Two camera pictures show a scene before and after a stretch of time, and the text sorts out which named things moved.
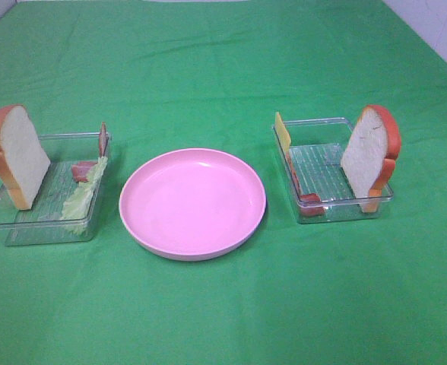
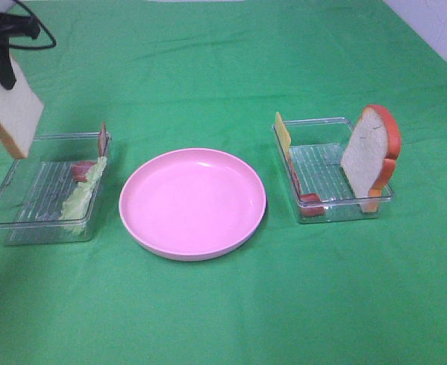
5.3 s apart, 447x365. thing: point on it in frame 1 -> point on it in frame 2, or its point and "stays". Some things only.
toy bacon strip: (81, 169) stays
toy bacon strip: (309, 204) stays
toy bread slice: (18, 154) -> (14, 111)
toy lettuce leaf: (79, 198) stays
